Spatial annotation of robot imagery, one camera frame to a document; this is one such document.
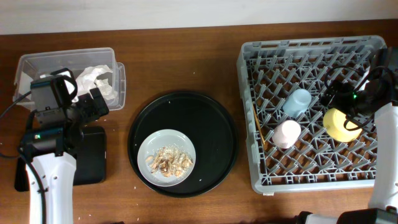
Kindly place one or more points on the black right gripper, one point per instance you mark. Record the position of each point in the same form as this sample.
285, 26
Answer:
343, 89

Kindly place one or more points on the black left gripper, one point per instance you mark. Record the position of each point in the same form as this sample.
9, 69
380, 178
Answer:
88, 102

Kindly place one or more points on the yellow bowl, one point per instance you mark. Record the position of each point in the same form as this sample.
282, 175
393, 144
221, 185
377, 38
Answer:
333, 121

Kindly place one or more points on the white tissue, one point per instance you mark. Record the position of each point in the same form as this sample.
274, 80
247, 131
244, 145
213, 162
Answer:
88, 80

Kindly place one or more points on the blue cup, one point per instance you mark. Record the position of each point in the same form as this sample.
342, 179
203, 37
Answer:
297, 103

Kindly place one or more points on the grey dishwasher rack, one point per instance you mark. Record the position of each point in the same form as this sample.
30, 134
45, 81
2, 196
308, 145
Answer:
268, 72

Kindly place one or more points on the pink cup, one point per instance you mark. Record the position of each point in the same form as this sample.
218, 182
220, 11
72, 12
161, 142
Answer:
286, 134

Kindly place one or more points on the wooden chopstick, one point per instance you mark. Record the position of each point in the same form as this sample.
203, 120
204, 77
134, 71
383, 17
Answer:
258, 125

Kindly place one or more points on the grey plate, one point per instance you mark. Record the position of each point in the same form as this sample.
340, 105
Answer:
158, 139

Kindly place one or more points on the food scraps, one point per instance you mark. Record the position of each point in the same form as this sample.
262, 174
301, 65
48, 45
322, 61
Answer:
170, 161

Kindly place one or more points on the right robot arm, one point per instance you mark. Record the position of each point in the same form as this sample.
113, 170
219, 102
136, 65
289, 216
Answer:
376, 98

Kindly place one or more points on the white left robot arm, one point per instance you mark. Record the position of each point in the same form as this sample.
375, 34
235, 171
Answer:
50, 201

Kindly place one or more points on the clear plastic waste bin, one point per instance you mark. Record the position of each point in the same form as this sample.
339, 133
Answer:
35, 66

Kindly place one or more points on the black rectangular tray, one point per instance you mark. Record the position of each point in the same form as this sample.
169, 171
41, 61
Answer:
87, 167

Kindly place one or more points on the round black serving tray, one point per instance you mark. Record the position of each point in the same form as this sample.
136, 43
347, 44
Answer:
205, 122

